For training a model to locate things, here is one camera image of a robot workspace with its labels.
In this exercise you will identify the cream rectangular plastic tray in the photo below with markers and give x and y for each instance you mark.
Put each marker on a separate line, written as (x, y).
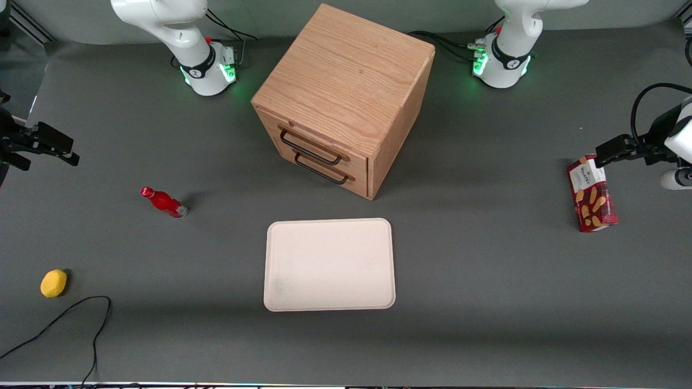
(330, 265)

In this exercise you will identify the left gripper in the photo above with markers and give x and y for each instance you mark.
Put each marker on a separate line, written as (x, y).
(656, 133)

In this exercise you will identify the aluminium frame profile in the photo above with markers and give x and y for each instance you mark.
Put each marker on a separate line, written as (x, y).
(30, 24)

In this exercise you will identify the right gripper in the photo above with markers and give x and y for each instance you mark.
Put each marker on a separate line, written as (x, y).
(7, 131)

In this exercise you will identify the oak wooden drawer cabinet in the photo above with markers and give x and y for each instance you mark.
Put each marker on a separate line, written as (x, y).
(351, 70)

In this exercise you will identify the red shortbread biscuit box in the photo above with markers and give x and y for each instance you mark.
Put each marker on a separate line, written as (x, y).
(592, 200)

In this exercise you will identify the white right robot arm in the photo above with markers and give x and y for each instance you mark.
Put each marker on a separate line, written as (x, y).
(184, 38)

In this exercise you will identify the yellow lemon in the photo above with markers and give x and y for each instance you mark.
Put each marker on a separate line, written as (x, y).
(53, 283)

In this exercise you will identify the small red bottle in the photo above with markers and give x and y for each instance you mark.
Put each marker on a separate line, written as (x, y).
(165, 203)

